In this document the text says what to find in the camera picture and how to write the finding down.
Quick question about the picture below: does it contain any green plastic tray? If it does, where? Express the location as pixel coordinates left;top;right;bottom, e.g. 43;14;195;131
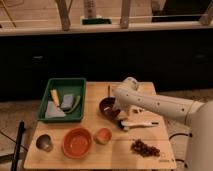
38;78;86;123

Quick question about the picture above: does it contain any grey sponge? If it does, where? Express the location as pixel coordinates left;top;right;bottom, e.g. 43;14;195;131
61;94;74;110

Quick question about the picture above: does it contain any yellow corn piece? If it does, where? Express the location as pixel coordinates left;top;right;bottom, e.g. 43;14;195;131
50;89;60;107

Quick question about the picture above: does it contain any orange bowl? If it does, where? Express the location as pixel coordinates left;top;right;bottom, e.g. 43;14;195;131
62;127;92;159

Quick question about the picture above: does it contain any green chili pepper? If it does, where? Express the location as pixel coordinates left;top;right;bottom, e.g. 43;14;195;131
68;95;81;113

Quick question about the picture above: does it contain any green base stand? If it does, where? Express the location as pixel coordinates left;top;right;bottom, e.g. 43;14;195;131
82;18;112;25

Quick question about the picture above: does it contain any dark maroon bowl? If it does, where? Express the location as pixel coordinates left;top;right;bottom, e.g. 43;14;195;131
99;97;120;120

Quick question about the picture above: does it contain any white handled brush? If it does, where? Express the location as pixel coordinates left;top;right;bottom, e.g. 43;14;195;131
118;120;159;131

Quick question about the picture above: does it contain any small metal cup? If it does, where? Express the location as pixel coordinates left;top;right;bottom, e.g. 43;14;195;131
36;134;53;152

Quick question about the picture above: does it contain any small orange cup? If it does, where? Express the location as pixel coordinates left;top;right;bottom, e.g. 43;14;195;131
95;128;112;145

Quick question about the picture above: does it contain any bunch of dark grapes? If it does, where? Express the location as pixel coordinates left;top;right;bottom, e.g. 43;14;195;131
131;139;160;157

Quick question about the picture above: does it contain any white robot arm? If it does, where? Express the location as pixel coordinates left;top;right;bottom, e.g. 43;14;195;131
113;77;213;171

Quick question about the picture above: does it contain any black pole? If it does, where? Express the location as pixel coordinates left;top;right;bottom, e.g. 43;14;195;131
10;121;25;171

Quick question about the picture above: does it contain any black cable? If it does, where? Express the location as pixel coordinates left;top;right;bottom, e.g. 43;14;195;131
168;132;191;171

